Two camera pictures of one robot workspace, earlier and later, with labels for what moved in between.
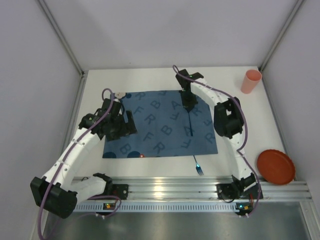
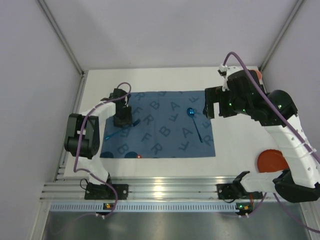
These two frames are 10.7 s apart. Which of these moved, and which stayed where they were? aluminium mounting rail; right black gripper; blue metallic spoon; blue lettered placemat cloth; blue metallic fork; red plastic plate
Moved: right black gripper; blue metallic spoon; blue metallic fork
Stayed: red plastic plate; blue lettered placemat cloth; aluminium mounting rail
